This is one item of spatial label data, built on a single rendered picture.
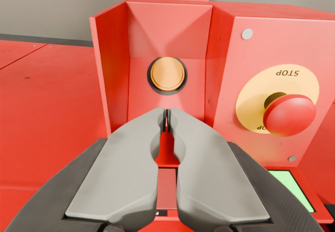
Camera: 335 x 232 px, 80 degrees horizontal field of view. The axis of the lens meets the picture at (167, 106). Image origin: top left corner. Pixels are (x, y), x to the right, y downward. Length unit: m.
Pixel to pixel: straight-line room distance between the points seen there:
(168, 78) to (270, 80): 0.10
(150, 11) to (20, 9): 0.93
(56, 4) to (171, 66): 0.86
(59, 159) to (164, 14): 0.27
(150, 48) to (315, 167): 0.35
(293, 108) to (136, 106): 0.15
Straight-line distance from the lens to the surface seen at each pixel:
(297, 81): 0.20
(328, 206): 0.37
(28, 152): 0.41
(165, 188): 0.21
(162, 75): 0.23
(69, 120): 0.46
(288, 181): 0.26
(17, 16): 1.14
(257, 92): 0.19
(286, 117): 0.18
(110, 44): 0.17
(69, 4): 1.02
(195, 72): 0.24
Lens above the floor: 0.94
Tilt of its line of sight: 58 degrees down
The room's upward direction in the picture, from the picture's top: 180 degrees clockwise
